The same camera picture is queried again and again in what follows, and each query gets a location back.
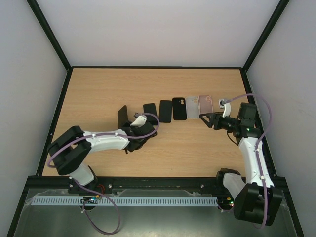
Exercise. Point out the white phone case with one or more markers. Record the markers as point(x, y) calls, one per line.
point(192, 107)

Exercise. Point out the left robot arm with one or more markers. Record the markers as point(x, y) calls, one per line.
point(68, 152)

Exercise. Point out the black phone from white case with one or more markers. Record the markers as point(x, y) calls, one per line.
point(165, 111)

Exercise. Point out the white slotted cable duct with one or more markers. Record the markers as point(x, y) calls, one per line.
point(124, 201)

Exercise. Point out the black phone from pink case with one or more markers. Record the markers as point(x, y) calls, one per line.
point(122, 117)

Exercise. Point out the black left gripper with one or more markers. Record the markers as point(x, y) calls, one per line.
point(125, 125)

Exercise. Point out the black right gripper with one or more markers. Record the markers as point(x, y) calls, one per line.
point(217, 121)

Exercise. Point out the pink cased phone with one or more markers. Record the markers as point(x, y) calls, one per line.
point(205, 104)

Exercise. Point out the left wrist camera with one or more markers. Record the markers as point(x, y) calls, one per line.
point(139, 121)

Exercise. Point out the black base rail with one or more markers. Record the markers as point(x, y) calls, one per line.
point(202, 185)

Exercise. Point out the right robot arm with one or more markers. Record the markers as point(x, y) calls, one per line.
point(256, 199)

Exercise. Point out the green phone from black case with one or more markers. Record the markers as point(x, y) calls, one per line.
point(151, 109)

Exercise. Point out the black enclosure frame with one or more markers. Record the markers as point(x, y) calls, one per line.
point(38, 181)

